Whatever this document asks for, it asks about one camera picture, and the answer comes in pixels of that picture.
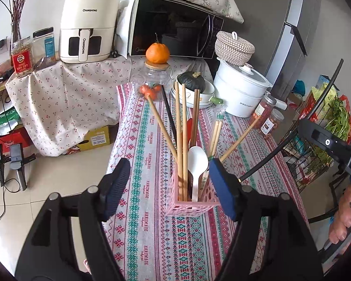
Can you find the woven lidded basket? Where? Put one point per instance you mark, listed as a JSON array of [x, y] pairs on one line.
[[234, 49]]

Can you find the black microwave oven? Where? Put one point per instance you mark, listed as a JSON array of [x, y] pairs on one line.
[[169, 26]]

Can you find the red plastic bag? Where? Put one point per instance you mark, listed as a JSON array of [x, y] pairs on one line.
[[307, 105]]

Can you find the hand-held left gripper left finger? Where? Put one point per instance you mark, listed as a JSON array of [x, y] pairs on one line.
[[117, 190]]

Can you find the disposable chopsticks pair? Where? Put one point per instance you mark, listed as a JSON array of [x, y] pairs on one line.
[[217, 131]]

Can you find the red box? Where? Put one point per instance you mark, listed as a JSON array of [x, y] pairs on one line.
[[8, 142]]

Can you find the small orange fruit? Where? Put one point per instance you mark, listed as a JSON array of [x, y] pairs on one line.
[[142, 89], [151, 94], [156, 87]]

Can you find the cherry print cabinet cloth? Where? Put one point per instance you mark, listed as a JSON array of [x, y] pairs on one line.
[[67, 99]]

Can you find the grey device on black stand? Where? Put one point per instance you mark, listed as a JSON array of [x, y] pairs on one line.
[[17, 159]]

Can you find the leafy green vegetables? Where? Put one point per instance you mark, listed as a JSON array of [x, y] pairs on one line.
[[336, 108]]

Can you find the clear jar with black lid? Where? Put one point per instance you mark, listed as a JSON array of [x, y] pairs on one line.
[[46, 45]]

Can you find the cream air fryer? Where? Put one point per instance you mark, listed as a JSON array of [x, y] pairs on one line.
[[87, 14]]

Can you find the grey refrigerator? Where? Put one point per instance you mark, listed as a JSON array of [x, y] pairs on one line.
[[260, 11]]

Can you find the yellow cardboard box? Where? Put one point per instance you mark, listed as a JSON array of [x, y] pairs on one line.
[[98, 139]]

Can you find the tall jar with red contents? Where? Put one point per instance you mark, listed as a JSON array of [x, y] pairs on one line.
[[261, 109]]

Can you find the green plastic bag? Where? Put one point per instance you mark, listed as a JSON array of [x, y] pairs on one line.
[[4, 117]]

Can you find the red spoon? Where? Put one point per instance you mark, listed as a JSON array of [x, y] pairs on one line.
[[190, 126]]

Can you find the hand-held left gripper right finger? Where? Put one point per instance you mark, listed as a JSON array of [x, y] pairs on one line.
[[220, 187]]

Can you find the blue plastic bag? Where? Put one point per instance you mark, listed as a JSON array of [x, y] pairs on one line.
[[299, 87]]

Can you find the black power plug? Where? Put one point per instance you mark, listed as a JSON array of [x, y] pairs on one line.
[[114, 54]]

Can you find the white plate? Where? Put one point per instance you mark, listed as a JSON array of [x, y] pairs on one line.
[[204, 105]]

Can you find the dark green squash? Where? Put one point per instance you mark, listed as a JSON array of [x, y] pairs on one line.
[[190, 82]]

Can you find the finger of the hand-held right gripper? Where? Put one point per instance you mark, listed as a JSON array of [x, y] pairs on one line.
[[324, 142]]

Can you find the white electric cooker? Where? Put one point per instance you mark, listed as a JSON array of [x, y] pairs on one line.
[[237, 93]]

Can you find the large orange with stem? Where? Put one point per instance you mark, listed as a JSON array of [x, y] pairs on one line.
[[157, 53]]

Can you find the glass vase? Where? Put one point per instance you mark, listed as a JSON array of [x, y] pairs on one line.
[[16, 33]]

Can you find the small white bottle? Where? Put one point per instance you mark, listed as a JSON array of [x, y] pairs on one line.
[[280, 104]]

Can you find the glass jar with red label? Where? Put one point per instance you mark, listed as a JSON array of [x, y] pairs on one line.
[[22, 63]]

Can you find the pink lattice utensil holder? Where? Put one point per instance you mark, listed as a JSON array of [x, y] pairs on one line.
[[187, 207]]

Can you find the white plastic spoon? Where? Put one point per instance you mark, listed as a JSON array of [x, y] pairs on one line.
[[197, 158]]

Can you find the glass jar with wooden lid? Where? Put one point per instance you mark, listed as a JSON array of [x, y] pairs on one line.
[[161, 77]]

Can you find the person's right hand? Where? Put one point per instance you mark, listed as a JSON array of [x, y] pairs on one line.
[[343, 216]]

